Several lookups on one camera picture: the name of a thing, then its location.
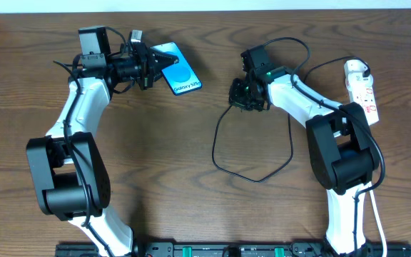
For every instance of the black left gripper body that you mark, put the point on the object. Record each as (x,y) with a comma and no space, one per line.
(145,66)

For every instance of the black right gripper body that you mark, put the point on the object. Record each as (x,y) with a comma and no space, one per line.
(243,95)

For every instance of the blue galaxy smartphone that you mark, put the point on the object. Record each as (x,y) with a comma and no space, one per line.
(180,77)

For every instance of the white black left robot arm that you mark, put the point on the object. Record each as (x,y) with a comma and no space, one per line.
(70,178)

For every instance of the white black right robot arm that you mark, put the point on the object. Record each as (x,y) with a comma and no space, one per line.
(343,153)

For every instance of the white power strip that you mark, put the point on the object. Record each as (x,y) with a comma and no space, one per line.
(362,93)

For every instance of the white usb wall charger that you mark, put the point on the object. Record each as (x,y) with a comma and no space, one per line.
(357,74)

